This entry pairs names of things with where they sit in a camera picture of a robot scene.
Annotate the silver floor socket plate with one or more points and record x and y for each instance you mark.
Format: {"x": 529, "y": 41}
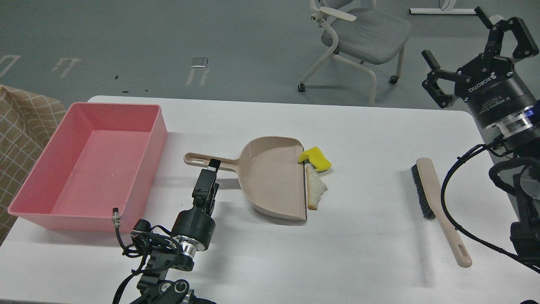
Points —
{"x": 199, "y": 62}

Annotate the grey office chair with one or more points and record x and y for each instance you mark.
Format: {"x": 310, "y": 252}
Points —
{"x": 359, "y": 36}

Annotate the yellow sponge piece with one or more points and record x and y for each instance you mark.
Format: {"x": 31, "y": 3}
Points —
{"x": 315, "y": 157}

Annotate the tan checkered cloth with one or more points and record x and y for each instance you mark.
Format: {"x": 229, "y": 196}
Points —
{"x": 27, "y": 122}

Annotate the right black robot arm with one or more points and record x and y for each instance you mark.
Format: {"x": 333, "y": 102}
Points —
{"x": 517, "y": 145}

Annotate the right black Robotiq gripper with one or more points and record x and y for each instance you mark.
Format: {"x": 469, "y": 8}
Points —
{"x": 493, "y": 93}

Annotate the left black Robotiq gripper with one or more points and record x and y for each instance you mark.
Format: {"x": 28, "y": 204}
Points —
{"x": 196, "y": 223}

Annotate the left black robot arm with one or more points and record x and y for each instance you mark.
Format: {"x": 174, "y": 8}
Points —
{"x": 173, "y": 249}

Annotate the beige plastic dustpan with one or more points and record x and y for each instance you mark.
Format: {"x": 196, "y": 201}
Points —
{"x": 269, "y": 175}

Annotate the white desk leg base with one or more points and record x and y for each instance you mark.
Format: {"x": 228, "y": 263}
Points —
{"x": 446, "y": 7}

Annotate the pink plastic bin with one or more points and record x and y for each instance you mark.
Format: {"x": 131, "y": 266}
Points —
{"x": 102, "y": 156}

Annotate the white bread slice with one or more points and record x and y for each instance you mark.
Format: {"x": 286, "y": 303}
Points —
{"x": 315, "y": 188}

